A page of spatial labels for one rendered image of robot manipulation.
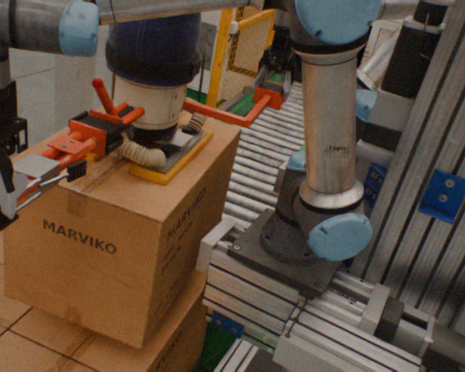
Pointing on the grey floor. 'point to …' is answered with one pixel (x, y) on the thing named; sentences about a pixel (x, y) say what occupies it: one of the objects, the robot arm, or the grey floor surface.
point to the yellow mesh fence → (228, 45)
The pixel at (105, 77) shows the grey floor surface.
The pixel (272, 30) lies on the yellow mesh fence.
